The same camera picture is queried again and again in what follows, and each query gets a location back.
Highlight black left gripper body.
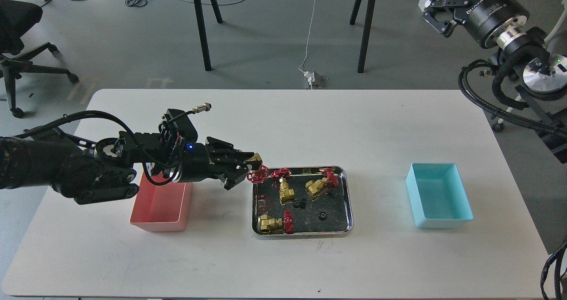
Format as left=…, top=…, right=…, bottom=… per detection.
left=179, top=137, right=249, bottom=186

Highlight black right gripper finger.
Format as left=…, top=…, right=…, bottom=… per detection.
left=423, top=0, right=470, bottom=38

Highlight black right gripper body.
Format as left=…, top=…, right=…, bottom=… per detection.
left=460, top=0, right=530, bottom=49

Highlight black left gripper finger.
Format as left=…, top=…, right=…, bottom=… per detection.
left=224, top=169, right=249, bottom=191
left=230, top=151, right=263, bottom=166

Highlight brass valve red handle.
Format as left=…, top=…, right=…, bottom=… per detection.
left=246, top=153, right=269, bottom=183
left=304, top=167, right=339, bottom=201
left=271, top=168, right=296, bottom=205
left=259, top=210, right=295, bottom=234

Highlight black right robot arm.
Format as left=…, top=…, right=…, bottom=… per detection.
left=419, top=0, right=567, bottom=163

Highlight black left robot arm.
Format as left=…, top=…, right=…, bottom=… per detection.
left=0, top=103, right=268, bottom=205

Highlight small black gear centre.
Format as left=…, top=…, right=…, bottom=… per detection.
left=292, top=198, right=307, bottom=209

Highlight small black gear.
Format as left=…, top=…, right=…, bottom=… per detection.
left=318, top=211, right=328, bottom=221
left=326, top=188, right=338, bottom=198
left=292, top=198, right=307, bottom=209

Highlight pink plastic box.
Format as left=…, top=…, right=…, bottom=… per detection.
left=129, top=175, right=193, bottom=233

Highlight small black gear right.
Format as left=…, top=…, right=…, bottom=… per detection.
left=326, top=188, right=338, bottom=198

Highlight small black gear lower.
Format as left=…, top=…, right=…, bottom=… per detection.
left=318, top=211, right=328, bottom=221

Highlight light blue plastic box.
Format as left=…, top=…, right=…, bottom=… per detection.
left=406, top=163, right=474, bottom=229

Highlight metal tray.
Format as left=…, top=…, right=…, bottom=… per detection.
left=252, top=165, right=353, bottom=237

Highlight black table leg right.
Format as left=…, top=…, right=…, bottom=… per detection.
left=349, top=0, right=376, bottom=74

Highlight black table leg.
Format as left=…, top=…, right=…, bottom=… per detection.
left=349, top=0, right=376, bottom=74
left=193, top=0, right=223, bottom=71

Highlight white power adapter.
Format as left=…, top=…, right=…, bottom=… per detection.
left=303, top=70, right=325, bottom=90

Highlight black table leg left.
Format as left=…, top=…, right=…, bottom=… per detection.
left=193, top=0, right=223, bottom=71

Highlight black office chair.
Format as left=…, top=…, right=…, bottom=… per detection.
left=0, top=0, right=79, bottom=118

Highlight brass valve red handle bottom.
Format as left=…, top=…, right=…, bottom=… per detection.
left=259, top=210, right=295, bottom=234

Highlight brass valve red handle top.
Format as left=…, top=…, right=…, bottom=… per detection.
left=271, top=168, right=296, bottom=205

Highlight white cable on floor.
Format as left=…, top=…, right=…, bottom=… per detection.
left=299, top=0, right=320, bottom=74

